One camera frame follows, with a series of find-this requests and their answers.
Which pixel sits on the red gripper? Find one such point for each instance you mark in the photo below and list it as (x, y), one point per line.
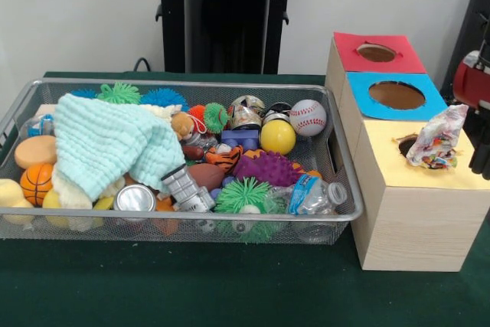
(473, 88)

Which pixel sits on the clear packet with colourful print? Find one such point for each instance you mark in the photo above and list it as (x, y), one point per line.
(436, 143)

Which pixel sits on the white baseball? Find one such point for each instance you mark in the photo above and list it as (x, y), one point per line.
(308, 118)

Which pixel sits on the mint green knitted cloth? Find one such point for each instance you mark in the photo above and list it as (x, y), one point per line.
(107, 143)

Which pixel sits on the clear shallow bin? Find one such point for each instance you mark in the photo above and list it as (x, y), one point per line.
(337, 223)

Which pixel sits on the crushed plastic water bottle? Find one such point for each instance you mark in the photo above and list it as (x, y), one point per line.
(320, 195)

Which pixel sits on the yellow smiley face ball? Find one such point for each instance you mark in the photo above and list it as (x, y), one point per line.
(277, 137)

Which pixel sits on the purple spiky ball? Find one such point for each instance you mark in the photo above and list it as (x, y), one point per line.
(268, 168)

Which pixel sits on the green spiky ball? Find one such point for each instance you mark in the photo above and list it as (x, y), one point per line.
(245, 197)

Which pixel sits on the large blue spiky ball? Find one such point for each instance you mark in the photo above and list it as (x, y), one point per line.
(164, 96)

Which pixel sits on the dark green table cloth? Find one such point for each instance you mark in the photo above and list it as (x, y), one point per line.
(191, 289)

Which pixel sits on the green fuzzy monster toy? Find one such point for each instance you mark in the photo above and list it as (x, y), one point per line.
(120, 93)

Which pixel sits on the small orange basketball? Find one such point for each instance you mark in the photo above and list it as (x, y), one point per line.
(37, 183)

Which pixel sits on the pale orange round sponge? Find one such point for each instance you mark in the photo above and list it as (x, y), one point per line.
(35, 151)

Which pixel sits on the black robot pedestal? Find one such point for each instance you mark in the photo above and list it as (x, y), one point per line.
(222, 21)

